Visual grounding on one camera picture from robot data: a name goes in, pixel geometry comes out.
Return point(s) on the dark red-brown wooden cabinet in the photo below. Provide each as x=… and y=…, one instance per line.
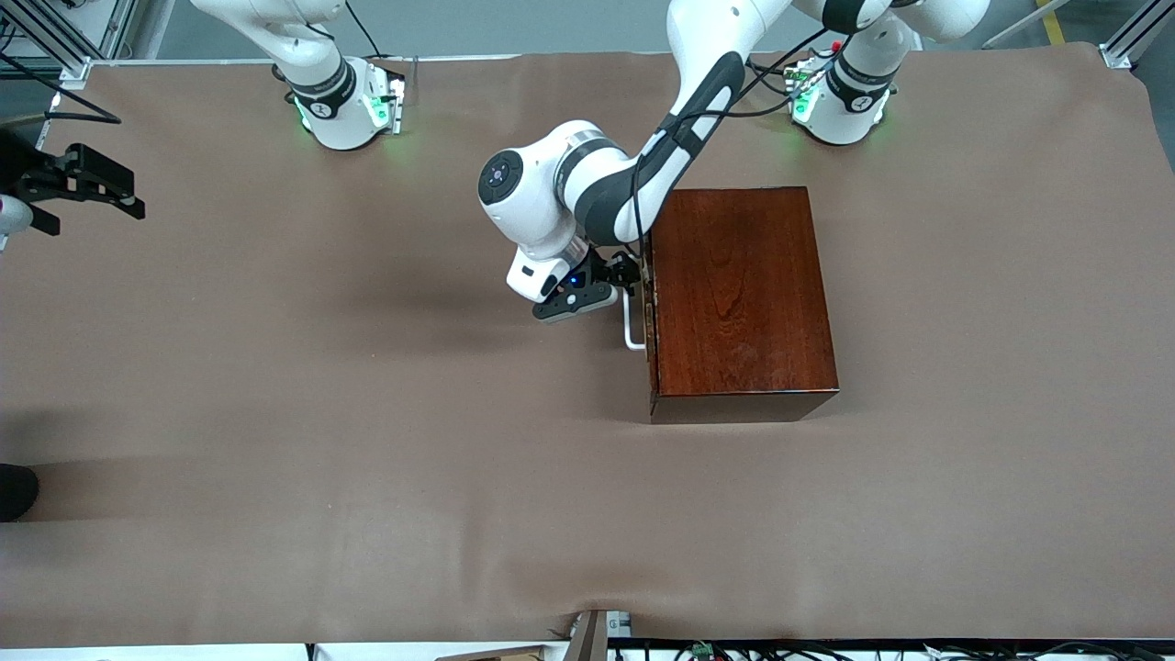
x=744, y=303

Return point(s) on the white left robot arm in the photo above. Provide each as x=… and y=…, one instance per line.
x=551, y=184

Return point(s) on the brown table cover sheet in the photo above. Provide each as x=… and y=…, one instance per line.
x=367, y=413

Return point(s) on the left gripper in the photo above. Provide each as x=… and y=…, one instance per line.
x=609, y=271

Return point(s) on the light wood drawer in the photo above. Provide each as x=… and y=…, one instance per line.
x=653, y=367

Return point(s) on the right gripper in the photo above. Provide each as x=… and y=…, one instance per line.
x=39, y=176

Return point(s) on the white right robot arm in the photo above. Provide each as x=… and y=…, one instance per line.
x=321, y=83

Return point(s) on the black shoe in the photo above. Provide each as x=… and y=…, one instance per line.
x=16, y=491

